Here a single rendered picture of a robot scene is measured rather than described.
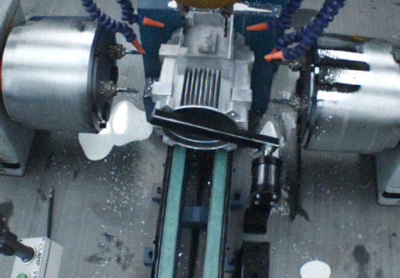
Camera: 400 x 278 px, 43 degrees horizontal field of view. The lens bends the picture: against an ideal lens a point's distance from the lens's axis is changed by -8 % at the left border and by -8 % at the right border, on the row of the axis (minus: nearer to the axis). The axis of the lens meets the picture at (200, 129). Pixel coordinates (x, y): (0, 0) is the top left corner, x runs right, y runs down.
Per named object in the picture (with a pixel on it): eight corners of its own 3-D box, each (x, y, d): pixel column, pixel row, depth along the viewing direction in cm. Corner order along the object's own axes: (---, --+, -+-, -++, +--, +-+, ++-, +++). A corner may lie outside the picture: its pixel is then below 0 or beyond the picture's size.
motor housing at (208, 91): (167, 75, 129) (163, 21, 112) (248, 81, 128) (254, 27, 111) (155, 149, 118) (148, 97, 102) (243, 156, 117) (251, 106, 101)
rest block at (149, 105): (149, 103, 139) (146, 73, 129) (176, 104, 139) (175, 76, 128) (146, 123, 136) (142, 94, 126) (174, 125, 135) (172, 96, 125)
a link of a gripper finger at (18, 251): (5, 239, 83) (4, 243, 83) (33, 254, 89) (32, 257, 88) (-7, 239, 85) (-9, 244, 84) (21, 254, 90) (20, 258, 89)
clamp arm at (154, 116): (273, 142, 110) (151, 112, 105) (280, 135, 108) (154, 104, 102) (273, 157, 108) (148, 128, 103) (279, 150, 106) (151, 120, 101)
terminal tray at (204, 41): (183, 33, 115) (183, 10, 109) (233, 37, 115) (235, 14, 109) (176, 77, 109) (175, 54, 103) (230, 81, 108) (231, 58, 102)
